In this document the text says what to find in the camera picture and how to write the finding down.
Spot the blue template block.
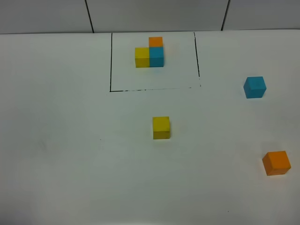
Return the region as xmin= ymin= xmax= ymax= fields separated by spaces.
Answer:
xmin=149 ymin=47 xmax=165 ymax=68

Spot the yellow template block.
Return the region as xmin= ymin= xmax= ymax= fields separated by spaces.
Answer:
xmin=135 ymin=47 xmax=150 ymax=68

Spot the orange template block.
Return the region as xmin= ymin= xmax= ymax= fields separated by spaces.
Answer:
xmin=149 ymin=37 xmax=163 ymax=47

